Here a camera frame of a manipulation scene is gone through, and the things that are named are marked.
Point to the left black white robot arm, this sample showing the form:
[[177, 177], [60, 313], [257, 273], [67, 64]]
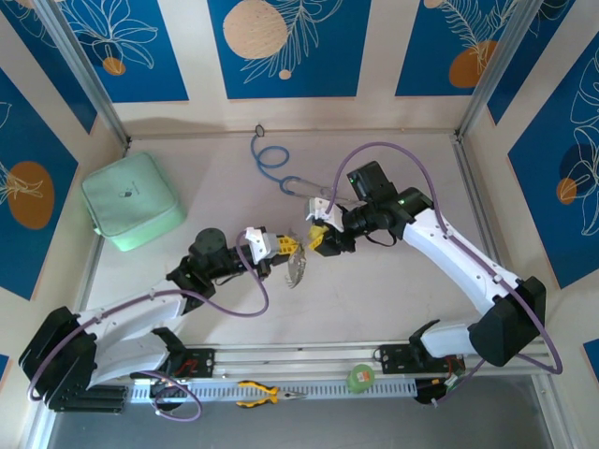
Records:
[[126, 318]]

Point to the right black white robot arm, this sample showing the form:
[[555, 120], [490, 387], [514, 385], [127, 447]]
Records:
[[458, 262]]

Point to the mint green zip pouch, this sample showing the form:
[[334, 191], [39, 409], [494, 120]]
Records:
[[131, 201]]

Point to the blue stethoscope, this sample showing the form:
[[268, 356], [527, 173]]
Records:
[[254, 149]]

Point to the green tape roll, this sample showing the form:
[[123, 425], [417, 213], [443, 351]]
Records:
[[359, 379]]

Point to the yellow black pliers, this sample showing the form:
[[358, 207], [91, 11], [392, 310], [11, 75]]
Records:
[[255, 387]]

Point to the black ribbed bars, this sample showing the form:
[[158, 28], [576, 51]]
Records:
[[112, 400]]

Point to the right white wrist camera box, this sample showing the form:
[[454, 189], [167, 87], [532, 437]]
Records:
[[323, 212]]

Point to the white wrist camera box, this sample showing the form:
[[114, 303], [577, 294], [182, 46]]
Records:
[[259, 241], [323, 212]]

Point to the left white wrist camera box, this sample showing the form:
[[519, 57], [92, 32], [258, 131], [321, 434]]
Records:
[[259, 241]]

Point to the aluminium side rail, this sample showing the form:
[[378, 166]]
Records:
[[89, 280], [469, 178]]

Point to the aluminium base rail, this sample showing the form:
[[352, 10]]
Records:
[[299, 357]]

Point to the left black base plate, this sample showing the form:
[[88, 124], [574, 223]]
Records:
[[206, 362]]

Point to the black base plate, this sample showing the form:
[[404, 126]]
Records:
[[206, 362], [390, 357]]

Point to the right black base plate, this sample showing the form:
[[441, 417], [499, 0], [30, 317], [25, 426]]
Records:
[[390, 357]]

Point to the aluminium frame post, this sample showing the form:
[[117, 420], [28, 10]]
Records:
[[84, 70], [496, 70]]

